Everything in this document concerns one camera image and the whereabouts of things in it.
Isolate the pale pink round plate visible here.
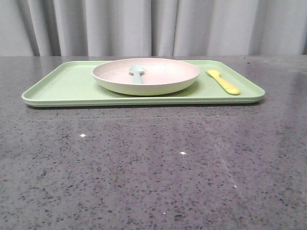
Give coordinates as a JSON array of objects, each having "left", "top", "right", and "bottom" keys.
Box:
[{"left": 92, "top": 58, "right": 200, "bottom": 96}]

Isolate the light blue plastic spoon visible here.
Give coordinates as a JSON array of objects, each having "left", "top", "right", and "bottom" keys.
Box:
[{"left": 129, "top": 65, "right": 144, "bottom": 84}]

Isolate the yellow plastic fork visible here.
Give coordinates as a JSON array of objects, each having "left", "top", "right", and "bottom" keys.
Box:
[{"left": 206, "top": 69, "right": 241, "bottom": 95}]

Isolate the light green plastic tray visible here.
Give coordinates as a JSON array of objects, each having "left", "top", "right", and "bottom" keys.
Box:
[{"left": 22, "top": 60, "right": 265, "bottom": 107}]

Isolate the grey pleated curtain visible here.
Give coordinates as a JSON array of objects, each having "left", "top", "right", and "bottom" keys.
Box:
[{"left": 0, "top": 0, "right": 307, "bottom": 57}]

